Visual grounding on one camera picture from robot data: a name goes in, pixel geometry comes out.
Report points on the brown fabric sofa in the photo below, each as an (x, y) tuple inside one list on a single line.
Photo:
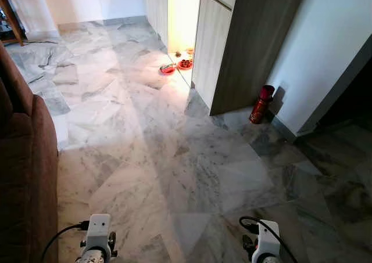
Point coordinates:
[(23, 176)]

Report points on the red fire extinguisher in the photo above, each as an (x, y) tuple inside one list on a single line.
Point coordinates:
[(260, 106)]

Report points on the wooden furniture leg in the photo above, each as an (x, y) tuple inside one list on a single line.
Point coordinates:
[(13, 19)]

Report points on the white curtain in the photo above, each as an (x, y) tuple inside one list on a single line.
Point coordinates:
[(32, 10)]

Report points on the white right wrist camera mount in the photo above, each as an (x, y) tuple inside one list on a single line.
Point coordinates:
[(268, 240)]

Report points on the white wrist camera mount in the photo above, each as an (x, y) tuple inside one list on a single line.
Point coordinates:
[(97, 228), (268, 240)]

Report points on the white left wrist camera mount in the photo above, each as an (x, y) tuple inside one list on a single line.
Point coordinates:
[(97, 228)]

